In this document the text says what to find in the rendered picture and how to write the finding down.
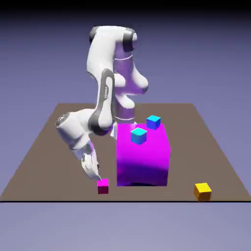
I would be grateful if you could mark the small cyan cube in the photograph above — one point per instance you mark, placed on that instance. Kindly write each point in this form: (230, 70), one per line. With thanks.
(138, 136)

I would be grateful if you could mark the large magenta box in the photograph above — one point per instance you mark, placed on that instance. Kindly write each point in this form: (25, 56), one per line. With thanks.
(143, 156)

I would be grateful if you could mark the small blue cube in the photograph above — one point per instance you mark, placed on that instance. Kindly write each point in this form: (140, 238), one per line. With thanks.
(153, 122)

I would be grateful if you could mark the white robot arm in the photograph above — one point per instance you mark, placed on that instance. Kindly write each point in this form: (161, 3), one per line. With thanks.
(98, 58)

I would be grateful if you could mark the small magenta cube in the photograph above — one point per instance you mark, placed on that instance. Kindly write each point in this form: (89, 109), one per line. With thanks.
(103, 186)

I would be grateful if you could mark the small yellow cube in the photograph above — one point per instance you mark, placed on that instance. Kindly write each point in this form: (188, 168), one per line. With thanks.
(202, 192)

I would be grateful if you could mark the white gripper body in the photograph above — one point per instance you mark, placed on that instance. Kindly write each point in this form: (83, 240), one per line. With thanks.
(89, 164)

